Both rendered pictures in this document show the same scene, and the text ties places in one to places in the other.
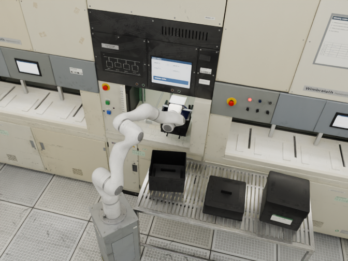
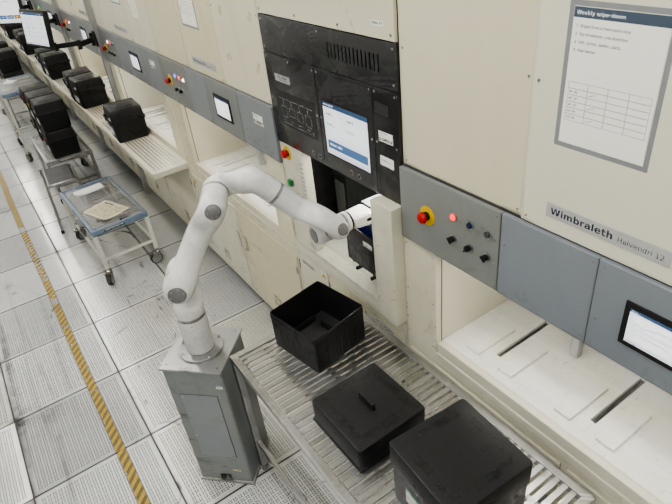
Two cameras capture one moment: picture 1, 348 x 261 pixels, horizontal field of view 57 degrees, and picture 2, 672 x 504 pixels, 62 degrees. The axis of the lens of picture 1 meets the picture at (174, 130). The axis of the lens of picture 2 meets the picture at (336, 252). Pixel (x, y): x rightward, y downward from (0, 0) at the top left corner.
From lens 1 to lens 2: 1.53 m
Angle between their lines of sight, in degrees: 38
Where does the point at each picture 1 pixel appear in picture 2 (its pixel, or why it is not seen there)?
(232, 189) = (384, 403)
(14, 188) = (211, 296)
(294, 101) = (531, 242)
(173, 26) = (337, 41)
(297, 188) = (483, 460)
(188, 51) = (360, 92)
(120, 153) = (190, 232)
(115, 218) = (193, 354)
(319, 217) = not seen: outside the picture
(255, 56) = (453, 114)
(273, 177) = (455, 413)
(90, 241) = not seen: hidden behind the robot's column
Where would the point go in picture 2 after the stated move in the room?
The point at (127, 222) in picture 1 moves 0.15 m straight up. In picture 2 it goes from (202, 369) to (193, 342)
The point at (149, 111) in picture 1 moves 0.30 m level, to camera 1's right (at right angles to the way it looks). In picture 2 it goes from (251, 179) to (309, 202)
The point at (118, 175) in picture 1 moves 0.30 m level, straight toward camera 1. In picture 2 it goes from (182, 270) to (122, 318)
